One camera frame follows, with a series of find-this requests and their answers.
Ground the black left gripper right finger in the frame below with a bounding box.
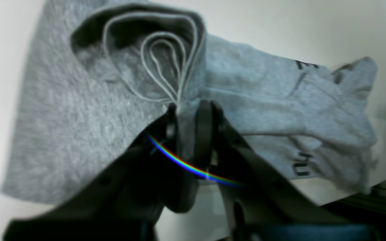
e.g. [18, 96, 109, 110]
[195, 100, 378, 241]

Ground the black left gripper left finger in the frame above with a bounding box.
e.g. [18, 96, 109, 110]
[2, 104, 198, 241]

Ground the grey T-shirt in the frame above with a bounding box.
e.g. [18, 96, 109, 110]
[2, 0, 377, 204]

